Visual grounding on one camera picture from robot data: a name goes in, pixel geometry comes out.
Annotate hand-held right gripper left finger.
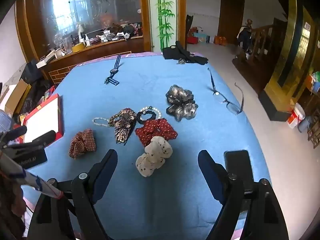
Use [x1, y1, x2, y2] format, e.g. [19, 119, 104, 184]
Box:
[27, 149, 118, 240]

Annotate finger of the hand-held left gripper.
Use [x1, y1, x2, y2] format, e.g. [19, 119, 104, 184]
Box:
[2, 130, 57, 151]
[0, 126, 27, 143]

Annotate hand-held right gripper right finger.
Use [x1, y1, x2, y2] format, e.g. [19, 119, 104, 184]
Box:
[198, 150, 289, 240]

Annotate red tray with white inside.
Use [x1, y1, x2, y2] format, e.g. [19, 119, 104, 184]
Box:
[21, 94, 64, 144]

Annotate red plaid scrunchie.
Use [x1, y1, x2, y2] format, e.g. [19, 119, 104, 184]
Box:
[69, 128, 97, 159]

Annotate white pearl bracelet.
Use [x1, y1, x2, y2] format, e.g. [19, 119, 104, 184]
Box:
[92, 117, 112, 128]

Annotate leopard print hair bow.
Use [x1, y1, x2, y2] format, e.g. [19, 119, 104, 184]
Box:
[108, 107, 137, 145]

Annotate white dotted scrunchie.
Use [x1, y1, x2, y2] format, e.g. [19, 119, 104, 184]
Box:
[135, 136, 173, 178]

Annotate black hair tie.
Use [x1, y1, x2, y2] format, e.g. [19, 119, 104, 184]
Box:
[136, 110, 163, 125]

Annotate red dotted scrunchie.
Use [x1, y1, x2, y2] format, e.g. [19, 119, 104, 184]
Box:
[135, 118, 178, 147]

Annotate pearl bracelet with dark bead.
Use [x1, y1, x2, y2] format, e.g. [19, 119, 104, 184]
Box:
[138, 106, 160, 118]

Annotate person's left forearm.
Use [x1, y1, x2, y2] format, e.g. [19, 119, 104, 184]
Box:
[0, 172, 27, 240]

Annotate blue striped shirt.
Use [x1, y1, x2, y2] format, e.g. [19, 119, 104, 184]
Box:
[0, 111, 13, 133]

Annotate black smartphone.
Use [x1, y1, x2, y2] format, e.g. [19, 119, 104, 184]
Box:
[224, 150, 254, 195]

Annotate cardboard box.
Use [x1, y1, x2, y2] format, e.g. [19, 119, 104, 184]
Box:
[5, 79, 32, 115]

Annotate colourful printed box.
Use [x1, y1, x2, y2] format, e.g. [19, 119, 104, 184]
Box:
[44, 85, 57, 101]

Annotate dark-framed eyeglasses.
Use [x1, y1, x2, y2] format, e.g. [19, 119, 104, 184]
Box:
[207, 67, 245, 115]

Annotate grey satin scrunchie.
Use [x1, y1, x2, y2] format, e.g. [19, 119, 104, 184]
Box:
[165, 84, 199, 122]

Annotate flat white box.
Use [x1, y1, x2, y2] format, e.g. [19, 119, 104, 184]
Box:
[36, 50, 57, 69]

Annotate white plastic bucket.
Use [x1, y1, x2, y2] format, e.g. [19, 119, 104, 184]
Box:
[286, 102, 306, 129]

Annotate wooden glass-front cabinet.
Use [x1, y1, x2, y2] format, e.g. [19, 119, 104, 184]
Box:
[15, 0, 150, 85]

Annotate white spray bottle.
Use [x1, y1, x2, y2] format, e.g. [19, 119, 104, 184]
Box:
[77, 22, 85, 44]

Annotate black cloth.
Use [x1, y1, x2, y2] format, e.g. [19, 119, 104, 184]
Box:
[162, 41, 209, 65]

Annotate wooden stair railing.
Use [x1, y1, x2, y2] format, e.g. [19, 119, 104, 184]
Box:
[232, 17, 288, 63]

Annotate brown wooden door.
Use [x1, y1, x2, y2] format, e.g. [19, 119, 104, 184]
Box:
[217, 0, 245, 43]

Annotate bamboo print panel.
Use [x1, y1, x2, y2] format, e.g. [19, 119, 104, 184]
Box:
[147, 0, 187, 53]

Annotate white blue-striped cord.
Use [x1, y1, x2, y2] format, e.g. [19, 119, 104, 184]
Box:
[0, 151, 64, 200]

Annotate blue strap wristwatch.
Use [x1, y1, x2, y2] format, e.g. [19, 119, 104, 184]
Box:
[104, 54, 123, 84]

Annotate golden door frame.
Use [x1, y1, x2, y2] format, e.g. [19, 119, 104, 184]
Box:
[260, 0, 320, 120]

